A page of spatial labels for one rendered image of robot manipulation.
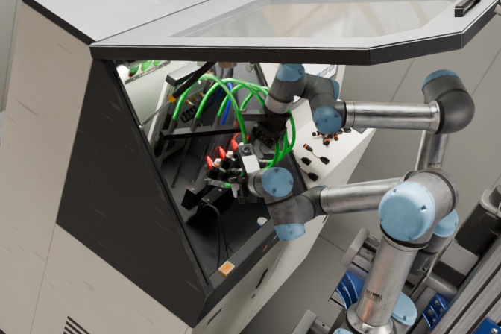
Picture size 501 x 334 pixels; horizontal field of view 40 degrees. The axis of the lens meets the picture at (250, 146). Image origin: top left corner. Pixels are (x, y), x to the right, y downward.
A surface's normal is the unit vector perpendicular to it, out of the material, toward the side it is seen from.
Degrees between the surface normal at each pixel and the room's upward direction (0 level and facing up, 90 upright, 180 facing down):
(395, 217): 82
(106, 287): 90
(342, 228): 0
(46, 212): 90
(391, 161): 90
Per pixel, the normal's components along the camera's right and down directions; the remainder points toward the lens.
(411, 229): -0.62, 0.14
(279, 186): 0.33, -0.08
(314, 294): 0.32, -0.76
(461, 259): -0.46, 0.40
